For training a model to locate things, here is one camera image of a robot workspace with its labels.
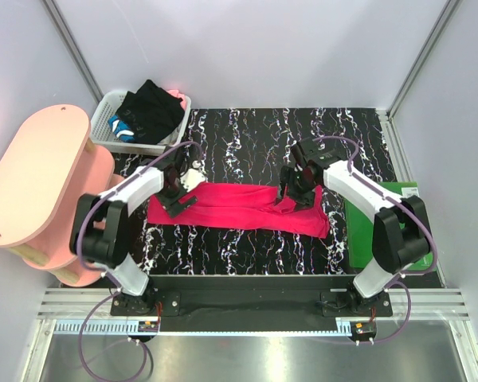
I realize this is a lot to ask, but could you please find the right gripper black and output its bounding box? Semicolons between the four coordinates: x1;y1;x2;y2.
273;166;318;212

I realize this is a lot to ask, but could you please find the pink red t shirt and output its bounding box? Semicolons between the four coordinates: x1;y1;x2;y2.
147;182;330;239

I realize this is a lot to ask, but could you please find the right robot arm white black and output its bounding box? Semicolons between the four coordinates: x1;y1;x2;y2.
277;138;438;316

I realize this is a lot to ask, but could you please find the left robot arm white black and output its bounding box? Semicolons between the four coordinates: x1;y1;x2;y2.
69;154;206;315

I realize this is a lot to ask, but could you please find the black marble pattern mat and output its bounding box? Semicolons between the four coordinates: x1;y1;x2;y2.
130;108;396;275

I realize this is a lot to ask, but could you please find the green cutting mat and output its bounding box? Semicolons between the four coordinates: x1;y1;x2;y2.
345;181;419;273

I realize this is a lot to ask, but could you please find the blue white garment in basket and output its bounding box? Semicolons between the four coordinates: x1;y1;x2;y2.
108;115;135;143

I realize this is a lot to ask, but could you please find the black t shirt in basket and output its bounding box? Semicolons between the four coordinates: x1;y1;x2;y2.
115;80;185;145

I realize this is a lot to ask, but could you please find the white plastic laundry basket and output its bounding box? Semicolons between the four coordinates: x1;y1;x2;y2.
90;88;191;156

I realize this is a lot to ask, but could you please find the light pink garment in basket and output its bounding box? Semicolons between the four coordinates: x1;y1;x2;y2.
167;89;186;110

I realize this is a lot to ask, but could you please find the left small controller board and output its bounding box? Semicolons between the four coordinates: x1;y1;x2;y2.
138;321;159;333

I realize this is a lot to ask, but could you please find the small controller board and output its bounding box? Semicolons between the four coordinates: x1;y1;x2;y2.
351;321;377;337
138;321;159;333

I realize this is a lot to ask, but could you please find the pink three tier shelf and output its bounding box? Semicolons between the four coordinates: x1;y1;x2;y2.
0;104;123;287

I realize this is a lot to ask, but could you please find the right small controller board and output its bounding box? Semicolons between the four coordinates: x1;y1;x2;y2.
351;321;377;337

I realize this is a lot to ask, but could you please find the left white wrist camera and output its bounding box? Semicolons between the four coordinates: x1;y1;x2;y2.
180;161;207;192

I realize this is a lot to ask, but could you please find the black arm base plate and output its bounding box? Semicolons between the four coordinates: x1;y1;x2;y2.
109;273;443;333

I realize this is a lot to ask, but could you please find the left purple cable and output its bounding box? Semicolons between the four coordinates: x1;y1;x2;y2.
74;140;204;379

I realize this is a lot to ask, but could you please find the purple cable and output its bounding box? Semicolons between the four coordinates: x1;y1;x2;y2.
74;140;204;379
311;134;439;345

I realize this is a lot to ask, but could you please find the white slotted cable duct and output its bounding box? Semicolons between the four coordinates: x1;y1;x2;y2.
54;319;351;337

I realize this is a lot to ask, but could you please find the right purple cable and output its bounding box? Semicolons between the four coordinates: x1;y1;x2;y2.
311;134;439;345

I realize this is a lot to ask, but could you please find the aluminium rail front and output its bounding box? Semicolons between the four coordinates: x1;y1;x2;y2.
38;288;469;321

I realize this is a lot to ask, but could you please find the left aluminium frame post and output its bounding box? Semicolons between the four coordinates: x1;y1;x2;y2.
41;0;104;103

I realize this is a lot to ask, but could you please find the aluminium frame post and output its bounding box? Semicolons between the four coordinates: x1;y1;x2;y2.
41;0;104;103
386;0;462;120

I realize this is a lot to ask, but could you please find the right aluminium frame post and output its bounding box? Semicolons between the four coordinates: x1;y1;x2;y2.
386;0;462;120

